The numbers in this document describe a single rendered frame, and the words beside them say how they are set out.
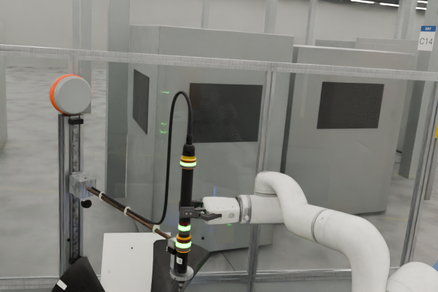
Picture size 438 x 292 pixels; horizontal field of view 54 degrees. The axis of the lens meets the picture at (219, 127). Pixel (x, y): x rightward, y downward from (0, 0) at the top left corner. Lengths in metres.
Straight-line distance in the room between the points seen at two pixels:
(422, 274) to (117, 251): 1.11
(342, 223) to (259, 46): 3.12
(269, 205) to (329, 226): 0.28
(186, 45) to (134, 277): 2.43
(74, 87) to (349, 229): 1.17
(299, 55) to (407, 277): 3.92
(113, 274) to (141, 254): 0.12
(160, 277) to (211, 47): 2.63
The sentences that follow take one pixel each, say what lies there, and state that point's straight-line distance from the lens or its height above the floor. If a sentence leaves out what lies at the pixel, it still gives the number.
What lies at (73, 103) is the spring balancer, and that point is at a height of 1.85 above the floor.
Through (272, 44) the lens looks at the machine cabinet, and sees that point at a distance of 4.07.
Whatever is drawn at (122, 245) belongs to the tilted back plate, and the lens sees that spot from 1.76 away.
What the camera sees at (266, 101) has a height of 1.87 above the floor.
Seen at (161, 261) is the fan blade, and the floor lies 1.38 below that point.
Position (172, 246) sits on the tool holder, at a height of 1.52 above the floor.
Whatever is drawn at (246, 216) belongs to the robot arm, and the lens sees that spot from 1.25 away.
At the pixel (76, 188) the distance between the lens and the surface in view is 1.76.
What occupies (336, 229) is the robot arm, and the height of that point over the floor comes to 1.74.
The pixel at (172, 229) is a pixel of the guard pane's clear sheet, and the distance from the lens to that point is 2.09.
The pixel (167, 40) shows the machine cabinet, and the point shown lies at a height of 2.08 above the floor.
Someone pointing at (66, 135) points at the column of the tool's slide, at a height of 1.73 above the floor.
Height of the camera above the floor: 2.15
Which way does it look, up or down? 12 degrees down
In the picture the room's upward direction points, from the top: 4 degrees clockwise
